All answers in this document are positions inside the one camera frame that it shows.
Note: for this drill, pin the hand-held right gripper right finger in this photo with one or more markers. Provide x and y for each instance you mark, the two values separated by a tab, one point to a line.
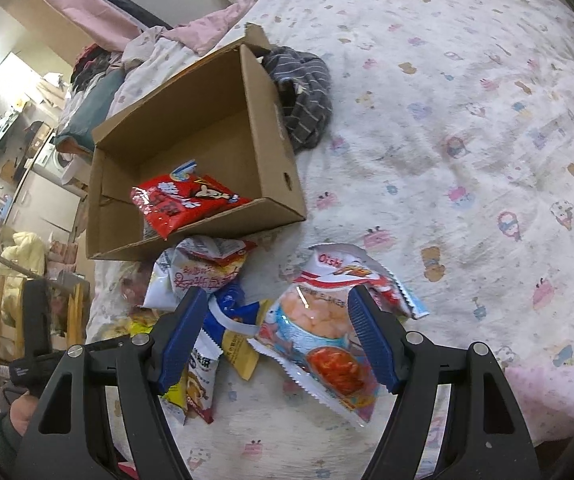
372	345

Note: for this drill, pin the beige printed cloth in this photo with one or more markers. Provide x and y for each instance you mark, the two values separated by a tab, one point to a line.
139	45

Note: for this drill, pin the person's left forearm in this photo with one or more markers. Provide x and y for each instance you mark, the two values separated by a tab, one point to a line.
7	440

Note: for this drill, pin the pink orange snack bag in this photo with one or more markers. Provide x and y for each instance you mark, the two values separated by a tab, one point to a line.
312	320

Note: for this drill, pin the grey striped cloth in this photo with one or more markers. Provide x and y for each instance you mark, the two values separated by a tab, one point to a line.
302	95

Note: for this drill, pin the person's left hand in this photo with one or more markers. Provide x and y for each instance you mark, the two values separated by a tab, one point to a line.
23	412

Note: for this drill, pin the pink snack pouch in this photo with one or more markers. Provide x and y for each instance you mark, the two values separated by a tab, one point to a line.
132	290

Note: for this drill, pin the pile of dark clothes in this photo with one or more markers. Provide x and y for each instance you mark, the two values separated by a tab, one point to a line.
92	62

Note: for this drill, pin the pink blanket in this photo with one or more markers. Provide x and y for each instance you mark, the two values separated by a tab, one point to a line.
202	35

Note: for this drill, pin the brown cardboard box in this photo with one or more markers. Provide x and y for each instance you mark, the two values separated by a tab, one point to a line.
207	125

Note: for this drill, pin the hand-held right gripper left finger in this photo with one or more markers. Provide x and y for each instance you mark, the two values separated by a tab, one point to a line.
182	340

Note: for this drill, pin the white cabinet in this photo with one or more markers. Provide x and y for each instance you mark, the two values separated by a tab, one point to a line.
42	200

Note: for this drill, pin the white washing machine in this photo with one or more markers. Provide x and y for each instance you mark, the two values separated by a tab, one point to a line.
54	160

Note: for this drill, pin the small white red snack packet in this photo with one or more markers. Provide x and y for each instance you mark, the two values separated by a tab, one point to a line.
202	375

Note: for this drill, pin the blue and yellow snack packet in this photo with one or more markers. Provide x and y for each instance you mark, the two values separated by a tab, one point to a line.
232	310

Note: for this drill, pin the wooden rack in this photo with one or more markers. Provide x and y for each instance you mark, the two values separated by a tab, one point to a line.
0	310

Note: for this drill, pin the pale yellow garment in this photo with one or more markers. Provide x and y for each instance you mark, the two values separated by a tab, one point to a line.
27	255

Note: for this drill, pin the printed white bed sheet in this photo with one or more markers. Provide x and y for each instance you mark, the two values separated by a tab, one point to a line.
467	110

